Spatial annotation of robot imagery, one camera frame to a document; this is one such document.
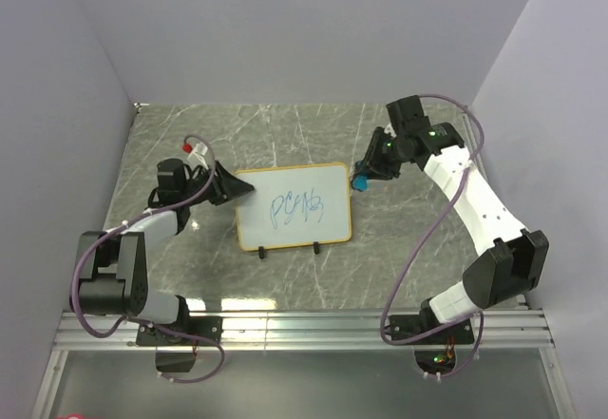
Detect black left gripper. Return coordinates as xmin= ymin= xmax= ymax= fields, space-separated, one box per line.
xmin=181 ymin=161 xmax=255 ymax=206

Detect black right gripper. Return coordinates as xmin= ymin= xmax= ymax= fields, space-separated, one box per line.
xmin=355 ymin=127 xmax=406 ymax=181

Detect blue bone-shaped eraser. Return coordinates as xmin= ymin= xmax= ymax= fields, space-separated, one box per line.
xmin=351 ymin=175 xmax=369 ymax=192

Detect yellow framed whiteboard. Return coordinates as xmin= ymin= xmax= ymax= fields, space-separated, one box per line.
xmin=236 ymin=162 xmax=352 ymax=252

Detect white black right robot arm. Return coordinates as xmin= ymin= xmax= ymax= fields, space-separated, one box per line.
xmin=351 ymin=123 xmax=549 ymax=343

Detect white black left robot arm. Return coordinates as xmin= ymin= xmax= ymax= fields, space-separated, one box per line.
xmin=70 ymin=159 xmax=255 ymax=345

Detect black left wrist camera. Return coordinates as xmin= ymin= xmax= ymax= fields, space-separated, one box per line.
xmin=157 ymin=158 xmax=186 ymax=194

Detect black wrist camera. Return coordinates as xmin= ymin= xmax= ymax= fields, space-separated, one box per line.
xmin=157 ymin=158 xmax=186 ymax=194
xmin=386 ymin=95 xmax=430 ymax=134

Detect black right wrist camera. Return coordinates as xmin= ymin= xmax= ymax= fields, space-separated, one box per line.
xmin=386 ymin=95 xmax=430 ymax=134

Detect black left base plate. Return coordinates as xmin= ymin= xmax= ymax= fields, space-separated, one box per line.
xmin=136 ymin=315 xmax=223 ymax=347

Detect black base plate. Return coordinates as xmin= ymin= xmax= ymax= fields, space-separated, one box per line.
xmin=385 ymin=314 xmax=475 ymax=346
xmin=136 ymin=315 xmax=223 ymax=347

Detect aluminium front rail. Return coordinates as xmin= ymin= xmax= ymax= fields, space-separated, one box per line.
xmin=51 ymin=309 xmax=554 ymax=352

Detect aluminium rail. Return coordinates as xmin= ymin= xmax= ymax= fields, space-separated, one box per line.
xmin=459 ymin=107 xmax=530 ymax=309
xmin=51 ymin=309 xmax=554 ymax=352

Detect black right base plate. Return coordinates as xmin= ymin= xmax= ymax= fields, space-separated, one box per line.
xmin=385 ymin=314 xmax=475 ymax=346

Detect aluminium right side rail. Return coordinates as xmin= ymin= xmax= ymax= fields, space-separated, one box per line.
xmin=459 ymin=107 xmax=530 ymax=309

